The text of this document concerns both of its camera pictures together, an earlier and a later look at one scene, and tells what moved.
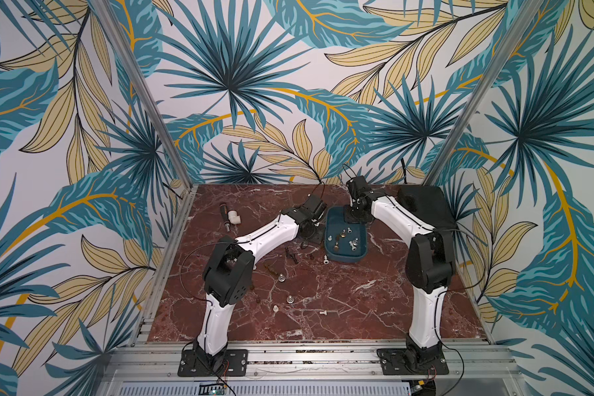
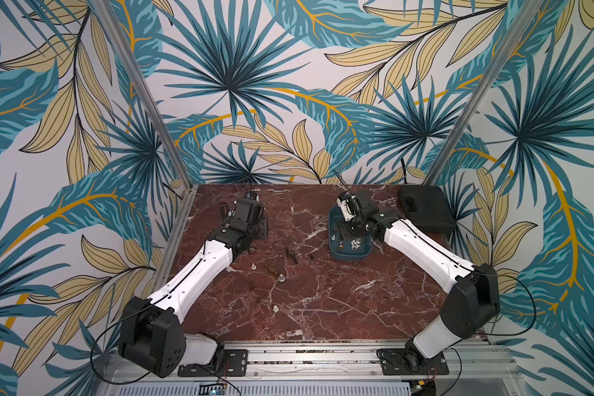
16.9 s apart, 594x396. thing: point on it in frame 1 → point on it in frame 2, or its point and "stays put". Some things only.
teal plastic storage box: [344, 242] stays put
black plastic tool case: [431, 202] stays put
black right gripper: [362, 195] → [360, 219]
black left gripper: [316, 238] → [263, 233]
